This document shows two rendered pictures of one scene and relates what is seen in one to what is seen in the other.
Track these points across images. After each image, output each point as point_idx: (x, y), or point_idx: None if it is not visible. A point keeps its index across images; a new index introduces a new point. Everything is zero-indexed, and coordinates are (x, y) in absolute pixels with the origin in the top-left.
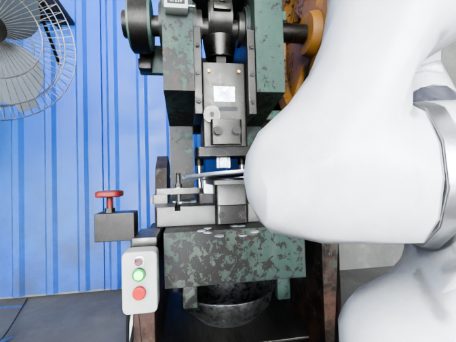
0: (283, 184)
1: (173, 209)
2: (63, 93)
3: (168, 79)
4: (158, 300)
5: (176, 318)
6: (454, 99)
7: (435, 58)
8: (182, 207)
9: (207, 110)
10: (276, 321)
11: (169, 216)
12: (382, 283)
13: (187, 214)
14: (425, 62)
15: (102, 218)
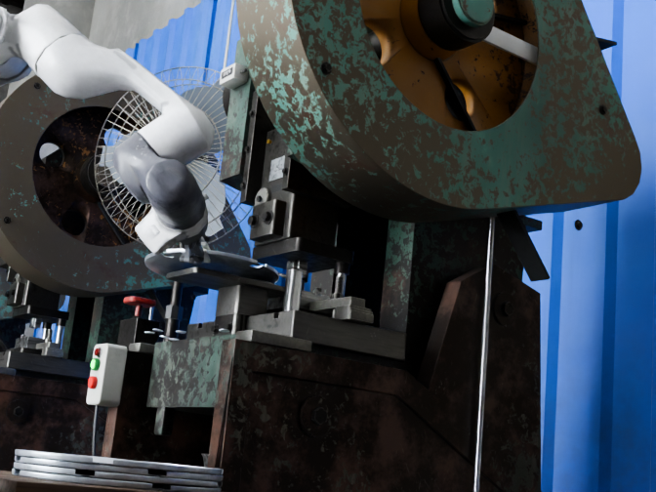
0: None
1: (197, 325)
2: (252, 207)
3: (224, 166)
4: (107, 397)
5: None
6: (118, 146)
7: (158, 102)
8: (203, 323)
9: (258, 195)
10: None
11: (193, 335)
12: None
13: (205, 332)
14: (159, 107)
15: (123, 323)
